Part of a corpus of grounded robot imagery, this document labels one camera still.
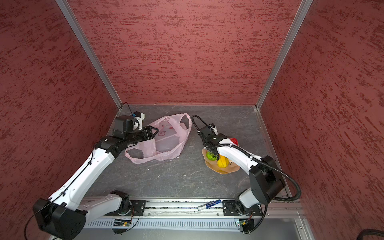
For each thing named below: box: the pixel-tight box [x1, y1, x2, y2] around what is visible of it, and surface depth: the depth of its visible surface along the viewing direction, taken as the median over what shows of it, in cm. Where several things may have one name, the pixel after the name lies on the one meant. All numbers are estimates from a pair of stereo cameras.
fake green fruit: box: [206, 151, 218, 161], surface depth 87 cm
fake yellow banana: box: [217, 155, 230, 168], surface depth 81 cm
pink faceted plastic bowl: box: [202, 148, 240, 175], surface depth 87 cm
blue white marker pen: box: [197, 199, 222, 211], surface depth 76 cm
